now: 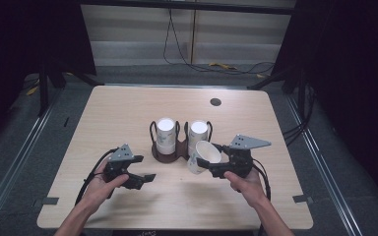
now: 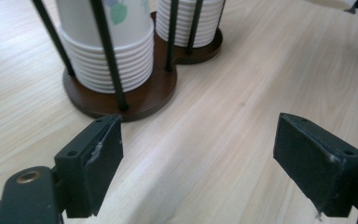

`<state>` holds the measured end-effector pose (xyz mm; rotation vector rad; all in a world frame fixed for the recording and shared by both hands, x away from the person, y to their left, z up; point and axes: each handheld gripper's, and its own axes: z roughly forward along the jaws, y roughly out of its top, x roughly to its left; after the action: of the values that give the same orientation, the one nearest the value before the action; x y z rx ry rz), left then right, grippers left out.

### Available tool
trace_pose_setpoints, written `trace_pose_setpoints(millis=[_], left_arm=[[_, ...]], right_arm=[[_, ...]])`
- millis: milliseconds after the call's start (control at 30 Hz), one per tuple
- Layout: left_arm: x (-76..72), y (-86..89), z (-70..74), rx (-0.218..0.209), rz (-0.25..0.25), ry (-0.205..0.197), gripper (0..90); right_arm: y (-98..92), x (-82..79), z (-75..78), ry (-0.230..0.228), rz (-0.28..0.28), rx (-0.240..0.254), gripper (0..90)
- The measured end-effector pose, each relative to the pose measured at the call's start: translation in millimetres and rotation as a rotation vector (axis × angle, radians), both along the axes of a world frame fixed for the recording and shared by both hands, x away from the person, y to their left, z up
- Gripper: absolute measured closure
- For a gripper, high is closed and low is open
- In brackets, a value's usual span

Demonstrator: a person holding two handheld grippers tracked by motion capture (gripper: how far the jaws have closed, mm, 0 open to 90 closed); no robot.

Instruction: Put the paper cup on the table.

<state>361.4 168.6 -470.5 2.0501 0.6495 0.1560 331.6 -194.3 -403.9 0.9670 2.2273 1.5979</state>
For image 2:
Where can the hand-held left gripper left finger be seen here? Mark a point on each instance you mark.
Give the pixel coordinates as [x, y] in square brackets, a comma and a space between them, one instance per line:
[87, 168]

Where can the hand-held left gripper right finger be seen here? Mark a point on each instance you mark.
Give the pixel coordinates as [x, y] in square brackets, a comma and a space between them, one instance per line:
[320, 165]

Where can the stack of white paper cups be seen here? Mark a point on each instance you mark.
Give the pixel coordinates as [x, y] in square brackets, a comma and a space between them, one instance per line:
[74, 28]
[183, 25]

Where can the dark wooden cup holder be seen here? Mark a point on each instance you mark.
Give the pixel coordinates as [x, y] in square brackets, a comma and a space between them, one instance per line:
[143, 99]

